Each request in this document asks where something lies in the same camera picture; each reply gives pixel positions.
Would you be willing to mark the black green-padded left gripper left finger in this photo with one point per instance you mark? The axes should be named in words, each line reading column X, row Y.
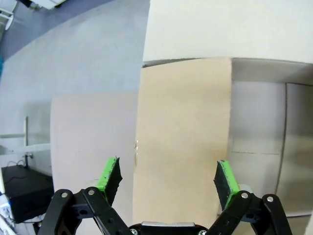
column 97, row 210

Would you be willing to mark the brown cardboard shipping box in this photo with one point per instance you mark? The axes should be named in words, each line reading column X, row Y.
column 183, row 110

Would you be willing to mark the black flat floor case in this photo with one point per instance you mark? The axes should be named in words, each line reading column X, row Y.
column 27, row 193

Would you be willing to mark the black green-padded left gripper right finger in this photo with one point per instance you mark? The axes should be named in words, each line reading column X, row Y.
column 244, row 210

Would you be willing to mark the white metal frame rail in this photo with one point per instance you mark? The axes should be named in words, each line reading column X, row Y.
column 27, row 148

